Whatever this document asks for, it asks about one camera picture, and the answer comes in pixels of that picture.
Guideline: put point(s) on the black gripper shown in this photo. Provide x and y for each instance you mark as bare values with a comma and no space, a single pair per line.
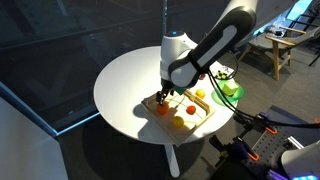
167,85

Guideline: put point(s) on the orange toy fruit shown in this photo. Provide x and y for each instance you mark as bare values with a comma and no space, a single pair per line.
163,109

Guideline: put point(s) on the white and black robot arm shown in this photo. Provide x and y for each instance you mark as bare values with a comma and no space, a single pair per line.
206,43

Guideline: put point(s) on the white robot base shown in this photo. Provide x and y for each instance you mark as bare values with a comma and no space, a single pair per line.
301,160

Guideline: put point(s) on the yellow toy lemon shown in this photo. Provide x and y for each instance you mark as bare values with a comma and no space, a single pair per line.
178,121

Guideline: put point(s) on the red green toy strawberry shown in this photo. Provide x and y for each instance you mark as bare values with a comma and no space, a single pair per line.
191,110

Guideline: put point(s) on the yellow orange toy peach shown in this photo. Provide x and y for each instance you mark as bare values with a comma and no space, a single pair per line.
200,93

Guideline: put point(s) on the wooden tray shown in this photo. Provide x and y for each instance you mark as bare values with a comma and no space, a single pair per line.
186,130

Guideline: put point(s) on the red toy tomato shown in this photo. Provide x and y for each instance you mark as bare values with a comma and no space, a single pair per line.
202,77

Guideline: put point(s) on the zebra print soft cube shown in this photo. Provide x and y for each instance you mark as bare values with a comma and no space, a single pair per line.
224,73

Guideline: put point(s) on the light green cube block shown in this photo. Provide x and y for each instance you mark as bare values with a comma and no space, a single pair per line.
230,88

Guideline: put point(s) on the green translucent plastic bowl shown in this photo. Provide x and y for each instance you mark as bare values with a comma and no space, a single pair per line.
238,95

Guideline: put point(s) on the purple clamp with orange tips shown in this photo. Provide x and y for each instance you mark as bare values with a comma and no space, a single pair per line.
268,124
248,150

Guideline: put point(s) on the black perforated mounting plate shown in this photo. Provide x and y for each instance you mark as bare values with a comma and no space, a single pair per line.
283,133

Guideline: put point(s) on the wooden armchair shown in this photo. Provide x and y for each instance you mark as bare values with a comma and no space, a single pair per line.
276,41

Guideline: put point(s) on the teal camera mount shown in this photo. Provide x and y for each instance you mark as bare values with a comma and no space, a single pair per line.
180,90

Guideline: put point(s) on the white table pedestal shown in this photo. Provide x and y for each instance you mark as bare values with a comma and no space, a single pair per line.
172,160

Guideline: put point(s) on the light blue window frame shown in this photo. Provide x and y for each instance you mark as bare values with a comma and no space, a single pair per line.
43,123

